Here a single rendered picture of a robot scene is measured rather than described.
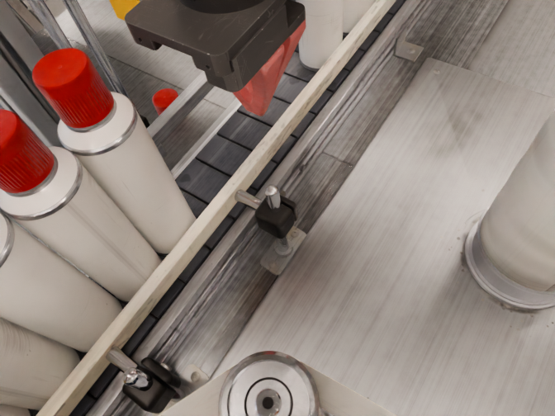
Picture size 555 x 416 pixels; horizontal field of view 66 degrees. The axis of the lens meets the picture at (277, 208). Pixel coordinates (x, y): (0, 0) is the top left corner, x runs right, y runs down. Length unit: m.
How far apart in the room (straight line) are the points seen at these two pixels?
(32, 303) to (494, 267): 0.33
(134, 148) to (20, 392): 0.18
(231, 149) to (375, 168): 0.15
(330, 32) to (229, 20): 0.28
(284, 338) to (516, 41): 0.50
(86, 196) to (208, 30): 0.13
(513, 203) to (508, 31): 0.41
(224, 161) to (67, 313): 0.22
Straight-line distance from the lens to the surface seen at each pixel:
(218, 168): 0.45
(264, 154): 0.41
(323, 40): 0.50
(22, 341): 0.34
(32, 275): 0.30
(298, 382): 0.17
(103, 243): 0.32
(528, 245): 0.33
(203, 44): 0.22
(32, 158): 0.26
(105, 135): 0.29
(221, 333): 0.43
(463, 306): 0.39
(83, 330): 0.36
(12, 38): 0.41
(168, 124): 0.40
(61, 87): 0.27
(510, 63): 0.65
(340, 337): 0.37
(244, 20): 0.22
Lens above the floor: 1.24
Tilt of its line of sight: 59 degrees down
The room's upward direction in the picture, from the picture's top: 11 degrees counter-clockwise
